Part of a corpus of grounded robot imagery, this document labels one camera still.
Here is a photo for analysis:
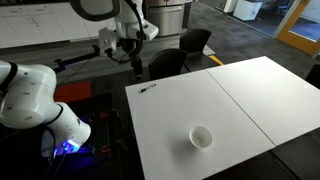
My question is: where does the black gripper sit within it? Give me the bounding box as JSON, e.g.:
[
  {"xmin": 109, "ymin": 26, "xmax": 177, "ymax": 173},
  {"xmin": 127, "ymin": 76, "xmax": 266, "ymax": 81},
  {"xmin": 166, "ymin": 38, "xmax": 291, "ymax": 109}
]
[{"xmin": 119, "ymin": 37, "xmax": 145, "ymax": 81}]

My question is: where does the black and silver marker pen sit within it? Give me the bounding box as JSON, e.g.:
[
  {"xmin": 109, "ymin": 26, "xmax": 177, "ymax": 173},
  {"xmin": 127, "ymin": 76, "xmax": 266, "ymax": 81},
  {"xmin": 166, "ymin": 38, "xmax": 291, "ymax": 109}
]
[{"xmin": 138, "ymin": 83, "xmax": 157, "ymax": 94}]

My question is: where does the black plastic chair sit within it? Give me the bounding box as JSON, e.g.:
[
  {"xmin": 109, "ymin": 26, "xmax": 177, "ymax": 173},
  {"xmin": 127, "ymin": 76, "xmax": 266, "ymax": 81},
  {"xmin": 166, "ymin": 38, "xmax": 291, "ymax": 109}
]
[
  {"xmin": 147, "ymin": 48, "xmax": 189, "ymax": 82},
  {"xmin": 179, "ymin": 28, "xmax": 213, "ymax": 56}
]

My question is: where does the black robot cart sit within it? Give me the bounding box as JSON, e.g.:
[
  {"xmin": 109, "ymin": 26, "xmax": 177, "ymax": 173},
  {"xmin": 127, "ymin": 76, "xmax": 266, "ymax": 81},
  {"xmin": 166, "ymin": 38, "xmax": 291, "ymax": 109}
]
[{"xmin": 0, "ymin": 92, "xmax": 135, "ymax": 180}]

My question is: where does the stainless steel appliance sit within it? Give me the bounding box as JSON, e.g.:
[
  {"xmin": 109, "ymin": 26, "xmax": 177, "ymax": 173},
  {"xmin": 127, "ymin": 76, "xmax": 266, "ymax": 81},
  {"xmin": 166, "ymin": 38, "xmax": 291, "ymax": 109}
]
[{"xmin": 143, "ymin": 0, "xmax": 194, "ymax": 37}]

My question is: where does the orange floor mat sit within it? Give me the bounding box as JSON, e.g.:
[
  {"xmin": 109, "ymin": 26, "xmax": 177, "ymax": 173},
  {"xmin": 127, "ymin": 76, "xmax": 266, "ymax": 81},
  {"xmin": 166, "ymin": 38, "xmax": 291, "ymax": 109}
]
[{"xmin": 53, "ymin": 80, "xmax": 94, "ymax": 104}]

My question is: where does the white paper cup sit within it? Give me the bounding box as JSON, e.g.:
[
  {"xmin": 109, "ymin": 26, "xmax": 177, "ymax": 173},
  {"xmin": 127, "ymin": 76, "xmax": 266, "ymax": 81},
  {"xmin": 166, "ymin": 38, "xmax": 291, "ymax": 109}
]
[{"xmin": 188, "ymin": 125, "xmax": 214, "ymax": 150}]

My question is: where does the white box appliance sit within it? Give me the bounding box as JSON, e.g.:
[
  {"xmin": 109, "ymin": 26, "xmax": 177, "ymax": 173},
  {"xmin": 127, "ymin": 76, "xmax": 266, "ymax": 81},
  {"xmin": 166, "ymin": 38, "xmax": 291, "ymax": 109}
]
[
  {"xmin": 222, "ymin": 0, "xmax": 240, "ymax": 14},
  {"xmin": 232, "ymin": 0, "xmax": 264, "ymax": 22}
]

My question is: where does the white cabinet row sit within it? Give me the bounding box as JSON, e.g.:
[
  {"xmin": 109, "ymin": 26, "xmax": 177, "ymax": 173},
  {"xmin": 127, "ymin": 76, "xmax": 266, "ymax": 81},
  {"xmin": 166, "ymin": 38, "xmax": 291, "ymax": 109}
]
[{"xmin": 0, "ymin": 2, "xmax": 117, "ymax": 50}]

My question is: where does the orange door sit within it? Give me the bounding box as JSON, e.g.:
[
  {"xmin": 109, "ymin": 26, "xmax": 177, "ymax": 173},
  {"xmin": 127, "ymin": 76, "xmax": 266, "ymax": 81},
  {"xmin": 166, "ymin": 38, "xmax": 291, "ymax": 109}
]
[{"xmin": 275, "ymin": 0, "xmax": 320, "ymax": 57}]

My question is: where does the black camera boom stand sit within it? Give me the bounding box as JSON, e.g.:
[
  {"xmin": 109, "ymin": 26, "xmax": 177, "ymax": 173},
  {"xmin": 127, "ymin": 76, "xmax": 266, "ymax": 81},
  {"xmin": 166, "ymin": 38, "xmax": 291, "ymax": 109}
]
[{"xmin": 53, "ymin": 45, "xmax": 101, "ymax": 74}]

